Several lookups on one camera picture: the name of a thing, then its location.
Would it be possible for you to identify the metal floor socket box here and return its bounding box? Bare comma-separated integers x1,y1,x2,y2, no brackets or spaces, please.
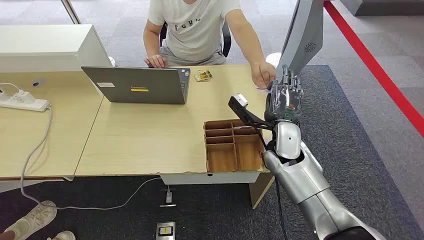
155,221,176,240

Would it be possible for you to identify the white power strip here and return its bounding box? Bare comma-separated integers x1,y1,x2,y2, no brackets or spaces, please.
0,90,51,113

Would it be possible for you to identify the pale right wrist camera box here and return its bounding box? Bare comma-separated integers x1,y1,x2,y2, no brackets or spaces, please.
235,93,249,108

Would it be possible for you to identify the person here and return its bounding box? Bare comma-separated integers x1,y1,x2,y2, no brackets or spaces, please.
143,0,277,90

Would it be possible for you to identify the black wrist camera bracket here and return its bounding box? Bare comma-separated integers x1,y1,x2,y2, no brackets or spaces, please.
227,95,276,132

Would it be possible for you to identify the thin white cord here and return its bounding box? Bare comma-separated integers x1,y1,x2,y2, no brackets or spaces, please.
0,82,25,97

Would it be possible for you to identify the wooden compartment organizer tray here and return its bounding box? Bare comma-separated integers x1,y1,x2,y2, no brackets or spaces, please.
203,119,270,174

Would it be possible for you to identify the long grey power cable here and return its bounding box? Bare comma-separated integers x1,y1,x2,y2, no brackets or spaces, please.
19,105,164,212

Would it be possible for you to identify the person's left hand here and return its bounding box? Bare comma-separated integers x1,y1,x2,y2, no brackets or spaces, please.
250,62,277,90

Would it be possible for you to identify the slanted metal pole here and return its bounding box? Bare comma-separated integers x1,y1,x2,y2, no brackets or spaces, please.
61,0,82,25

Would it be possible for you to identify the grey card reader kiosk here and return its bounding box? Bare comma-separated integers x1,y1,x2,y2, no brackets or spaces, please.
276,0,325,76

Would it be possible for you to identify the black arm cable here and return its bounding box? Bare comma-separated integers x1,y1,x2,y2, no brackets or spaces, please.
274,177,290,240

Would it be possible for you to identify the metal floor outlet plate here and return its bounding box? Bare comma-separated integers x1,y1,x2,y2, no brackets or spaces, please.
159,188,177,209

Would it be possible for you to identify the white cabinet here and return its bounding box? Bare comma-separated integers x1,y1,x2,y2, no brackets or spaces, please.
0,23,114,74

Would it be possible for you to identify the white plug adapter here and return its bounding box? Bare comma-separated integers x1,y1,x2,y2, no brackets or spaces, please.
11,89,37,104

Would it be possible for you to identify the white sneaker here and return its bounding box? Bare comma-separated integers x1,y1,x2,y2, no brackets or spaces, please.
46,230,76,240
3,200,58,240

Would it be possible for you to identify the grey low platform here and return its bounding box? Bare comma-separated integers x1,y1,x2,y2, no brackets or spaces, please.
339,0,424,17

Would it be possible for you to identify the red floor tape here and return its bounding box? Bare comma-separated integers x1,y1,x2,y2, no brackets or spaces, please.
322,0,424,139

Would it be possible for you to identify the person's right hand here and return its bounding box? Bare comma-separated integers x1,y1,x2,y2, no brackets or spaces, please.
144,54,168,69

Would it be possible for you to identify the clear plastic hand cover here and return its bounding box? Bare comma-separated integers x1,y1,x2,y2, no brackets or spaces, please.
264,82,304,122

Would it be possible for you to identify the grey laptop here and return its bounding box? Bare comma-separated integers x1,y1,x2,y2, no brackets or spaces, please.
81,65,191,106

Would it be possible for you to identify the black office chair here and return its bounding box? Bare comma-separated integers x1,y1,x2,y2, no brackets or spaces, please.
159,20,232,58

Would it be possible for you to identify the wooden desk leg panel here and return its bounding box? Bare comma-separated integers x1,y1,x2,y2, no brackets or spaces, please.
249,172,275,210

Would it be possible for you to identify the white desk underframe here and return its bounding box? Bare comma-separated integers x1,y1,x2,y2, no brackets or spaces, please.
160,172,266,186
0,177,75,194

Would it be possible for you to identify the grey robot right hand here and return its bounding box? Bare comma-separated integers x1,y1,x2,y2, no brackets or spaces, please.
263,65,304,123

